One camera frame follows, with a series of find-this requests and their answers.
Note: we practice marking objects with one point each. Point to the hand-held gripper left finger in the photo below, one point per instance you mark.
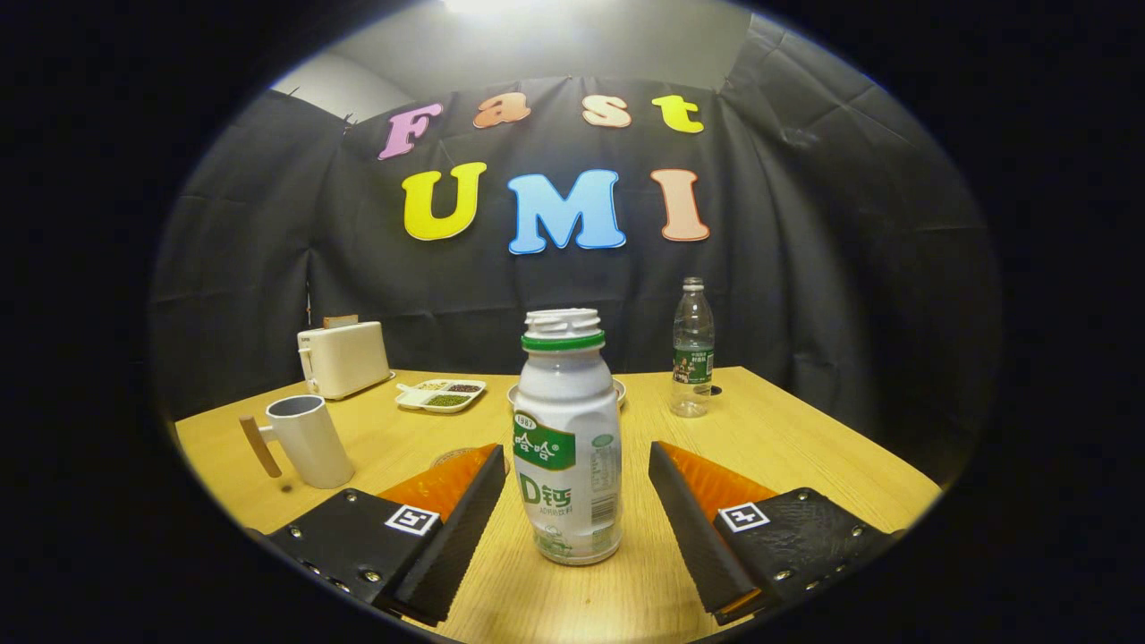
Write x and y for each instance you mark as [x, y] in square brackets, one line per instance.
[461, 537]

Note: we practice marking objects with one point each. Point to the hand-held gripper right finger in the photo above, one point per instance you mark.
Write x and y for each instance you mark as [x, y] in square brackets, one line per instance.
[698, 537]

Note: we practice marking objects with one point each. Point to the round wooden coaster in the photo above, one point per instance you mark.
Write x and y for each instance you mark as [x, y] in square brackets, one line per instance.
[445, 458]

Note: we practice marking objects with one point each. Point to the white juice bottle green label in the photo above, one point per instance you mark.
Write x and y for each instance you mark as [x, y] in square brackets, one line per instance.
[564, 402]

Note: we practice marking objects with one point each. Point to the clear plastic water bottle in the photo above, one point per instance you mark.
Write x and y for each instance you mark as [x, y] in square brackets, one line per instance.
[692, 367]

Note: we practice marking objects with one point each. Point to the wooden table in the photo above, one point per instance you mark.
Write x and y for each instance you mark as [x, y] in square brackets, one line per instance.
[805, 447]

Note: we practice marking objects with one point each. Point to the white divided dish with beans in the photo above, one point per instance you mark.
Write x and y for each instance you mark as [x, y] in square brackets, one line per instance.
[443, 394]

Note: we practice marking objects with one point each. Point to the round white plate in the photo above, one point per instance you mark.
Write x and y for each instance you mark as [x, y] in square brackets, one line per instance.
[619, 390]

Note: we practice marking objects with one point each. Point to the cream toaster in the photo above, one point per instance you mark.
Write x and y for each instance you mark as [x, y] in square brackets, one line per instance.
[344, 358]

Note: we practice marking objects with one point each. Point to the bread slice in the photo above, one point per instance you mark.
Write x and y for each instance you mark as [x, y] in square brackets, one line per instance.
[340, 320]

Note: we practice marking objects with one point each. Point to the ceiling light panel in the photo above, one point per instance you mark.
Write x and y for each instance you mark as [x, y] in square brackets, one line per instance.
[501, 5]

